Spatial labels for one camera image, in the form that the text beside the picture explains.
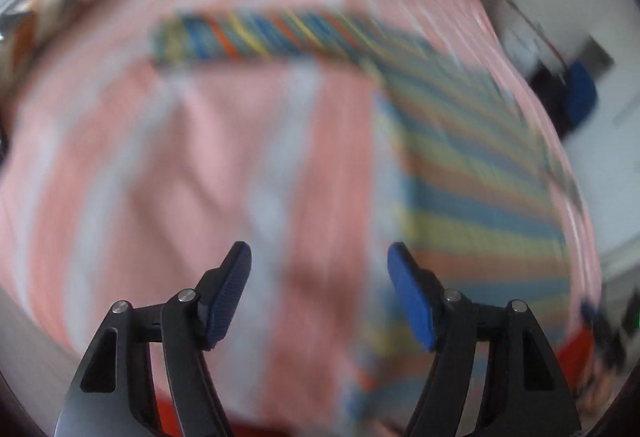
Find multicolour striped knit sweater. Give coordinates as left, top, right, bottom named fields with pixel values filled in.
left=146, top=9, right=575, bottom=431

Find orange fuzzy trousers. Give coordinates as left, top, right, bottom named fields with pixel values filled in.
left=556, top=327, right=596, bottom=394

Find pink striped bed sheet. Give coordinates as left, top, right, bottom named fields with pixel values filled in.
left=1, top=0, right=601, bottom=436

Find blue garment on chair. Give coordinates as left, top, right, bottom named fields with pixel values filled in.
left=563, top=61, right=598, bottom=128

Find white desk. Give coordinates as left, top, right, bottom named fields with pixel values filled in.
left=481, top=0, right=568, bottom=81

